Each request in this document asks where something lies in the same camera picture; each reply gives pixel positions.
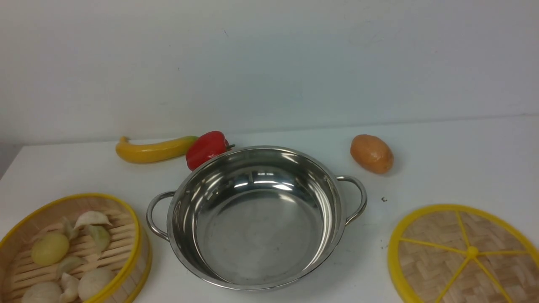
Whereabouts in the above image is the white dumpling at back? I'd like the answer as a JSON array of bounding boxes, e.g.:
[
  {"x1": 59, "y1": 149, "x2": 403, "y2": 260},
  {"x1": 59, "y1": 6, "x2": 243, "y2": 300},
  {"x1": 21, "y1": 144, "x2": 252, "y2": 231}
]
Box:
[{"x1": 74, "y1": 211, "x2": 112, "y2": 230}]

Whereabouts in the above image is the stainless steel pot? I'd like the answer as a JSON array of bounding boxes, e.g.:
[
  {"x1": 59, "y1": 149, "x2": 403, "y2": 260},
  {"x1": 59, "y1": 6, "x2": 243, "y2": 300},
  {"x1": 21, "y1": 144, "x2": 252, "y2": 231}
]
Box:
[{"x1": 146, "y1": 146, "x2": 368, "y2": 292}]

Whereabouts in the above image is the white dumpling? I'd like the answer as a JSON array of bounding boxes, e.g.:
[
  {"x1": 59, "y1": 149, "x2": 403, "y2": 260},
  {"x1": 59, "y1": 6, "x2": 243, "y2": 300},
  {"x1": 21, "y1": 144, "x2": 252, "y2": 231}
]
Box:
[
  {"x1": 74, "y1": 211, "x2": 112, "y2": 230},
  {"x1": 59, "y1": 273, "x2": 80, "y2": 303}
]

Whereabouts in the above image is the small green dumpling left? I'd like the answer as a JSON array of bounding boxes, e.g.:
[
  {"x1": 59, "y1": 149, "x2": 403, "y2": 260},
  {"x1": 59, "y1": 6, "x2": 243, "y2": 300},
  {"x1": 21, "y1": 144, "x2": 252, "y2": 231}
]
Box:
[{"x1": 62, "y1": 217, "x2": 79, "y2": 240}]

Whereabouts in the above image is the green dumpling at back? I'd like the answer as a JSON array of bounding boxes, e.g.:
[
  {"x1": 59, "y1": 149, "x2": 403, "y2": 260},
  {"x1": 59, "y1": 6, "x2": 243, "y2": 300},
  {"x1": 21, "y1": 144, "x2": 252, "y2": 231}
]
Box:
[{"x1": 84, "y1": 225, "x2": 110, "y2": 256}]

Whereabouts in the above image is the white steamed bun right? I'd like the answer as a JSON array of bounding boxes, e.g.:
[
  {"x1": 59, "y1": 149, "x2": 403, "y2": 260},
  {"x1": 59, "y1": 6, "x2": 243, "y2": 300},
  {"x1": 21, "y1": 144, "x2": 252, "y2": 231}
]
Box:
[{"x1": 78, "y1": 267, "x2": 116, "y2": 301}]

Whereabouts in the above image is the yellow-rimmed bamboo steamer lid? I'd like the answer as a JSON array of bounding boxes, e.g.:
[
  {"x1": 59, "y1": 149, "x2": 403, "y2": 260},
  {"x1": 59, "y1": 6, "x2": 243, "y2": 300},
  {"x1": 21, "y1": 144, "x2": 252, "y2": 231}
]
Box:
[{"x1": 387, "y1": 205, "x2": 539, "y2": 303}]

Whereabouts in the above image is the white steamed bun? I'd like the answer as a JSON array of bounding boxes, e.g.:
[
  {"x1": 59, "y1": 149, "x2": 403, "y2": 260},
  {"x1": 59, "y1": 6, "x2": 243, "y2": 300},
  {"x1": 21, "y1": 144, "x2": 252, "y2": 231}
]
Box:
[
  {"x1": 21, "y1": 282, "x2": 62, "y2": 303},
  {"x1": 78, "y1": 267, "x2": 116, "y2": 301}
]

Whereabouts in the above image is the white dumpling in front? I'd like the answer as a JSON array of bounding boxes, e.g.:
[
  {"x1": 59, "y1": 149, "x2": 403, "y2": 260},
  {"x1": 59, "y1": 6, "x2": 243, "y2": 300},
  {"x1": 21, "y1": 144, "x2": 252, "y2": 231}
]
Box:
[{"x1": 59, "y1": 273, "x2": 80, "y2": 303}]

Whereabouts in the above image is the yellow toy banana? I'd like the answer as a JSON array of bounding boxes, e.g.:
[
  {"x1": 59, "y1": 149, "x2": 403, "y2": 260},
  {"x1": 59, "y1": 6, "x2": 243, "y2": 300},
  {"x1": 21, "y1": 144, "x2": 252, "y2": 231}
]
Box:
[{"x1": 115, "y1": 136, "x2": 199, "y2": 164}]

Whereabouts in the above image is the yellow steamed bun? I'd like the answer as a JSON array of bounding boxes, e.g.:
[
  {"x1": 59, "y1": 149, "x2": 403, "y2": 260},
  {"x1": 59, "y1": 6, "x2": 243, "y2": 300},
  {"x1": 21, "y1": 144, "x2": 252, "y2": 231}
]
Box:
[{"x1": 31, "y1": 232, "x2": 70, "y2": 266}]

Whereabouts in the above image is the green dumpling in middle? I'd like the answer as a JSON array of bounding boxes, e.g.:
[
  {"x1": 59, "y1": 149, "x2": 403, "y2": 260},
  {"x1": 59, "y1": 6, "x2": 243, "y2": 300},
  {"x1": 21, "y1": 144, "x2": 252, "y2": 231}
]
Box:
[{"x1": 55, "y1": 256, "x2": 88, "y2": 280}]

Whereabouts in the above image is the brown toy potato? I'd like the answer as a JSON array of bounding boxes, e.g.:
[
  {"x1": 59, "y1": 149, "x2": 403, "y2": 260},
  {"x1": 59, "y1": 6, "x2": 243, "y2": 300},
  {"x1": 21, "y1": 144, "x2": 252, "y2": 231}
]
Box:
[{"x1": 350, "y1": 134, "x2": 394, "y2": 175}]

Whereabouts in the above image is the white steamed bun left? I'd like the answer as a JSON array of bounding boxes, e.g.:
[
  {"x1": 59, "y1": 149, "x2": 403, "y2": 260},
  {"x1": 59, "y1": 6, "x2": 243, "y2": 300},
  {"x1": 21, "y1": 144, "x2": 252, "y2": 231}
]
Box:
[{"x1": 21, "y1": 282, "x2": 62, "y2": 303}]

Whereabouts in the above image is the yellow-rimmed bamboo steamer basket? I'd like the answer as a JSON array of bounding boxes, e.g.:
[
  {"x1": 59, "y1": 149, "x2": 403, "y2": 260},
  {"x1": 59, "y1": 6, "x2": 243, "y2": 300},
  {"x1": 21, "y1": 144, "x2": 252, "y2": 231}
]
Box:
[{"x1": 1, "y1": 192, "x2": 152, "y2": 303}]

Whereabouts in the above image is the red toy bell pepper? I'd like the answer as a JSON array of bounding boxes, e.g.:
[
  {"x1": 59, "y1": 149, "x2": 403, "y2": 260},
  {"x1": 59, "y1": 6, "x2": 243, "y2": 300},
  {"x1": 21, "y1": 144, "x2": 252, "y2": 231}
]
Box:
[{"x1": 185, "y1": 130, "x2": 235, "y2": 171}]

